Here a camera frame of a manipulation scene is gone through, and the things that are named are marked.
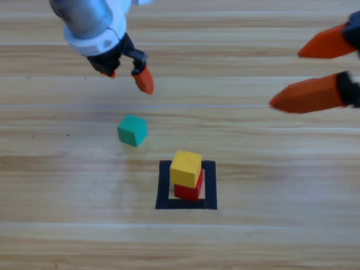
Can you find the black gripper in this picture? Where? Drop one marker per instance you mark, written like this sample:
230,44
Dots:
353,92
109,62

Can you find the green cube block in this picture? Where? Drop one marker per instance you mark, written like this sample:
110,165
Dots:
130,130

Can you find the yellow cube block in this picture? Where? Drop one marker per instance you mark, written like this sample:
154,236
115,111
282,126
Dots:
184,168

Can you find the red cube block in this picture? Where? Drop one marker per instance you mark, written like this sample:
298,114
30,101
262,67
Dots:
187,192

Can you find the black tape square outline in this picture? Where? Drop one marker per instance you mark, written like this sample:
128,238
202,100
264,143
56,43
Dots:
164,182

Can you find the white wrist mount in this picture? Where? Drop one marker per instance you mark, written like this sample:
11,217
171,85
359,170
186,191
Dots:
92,45

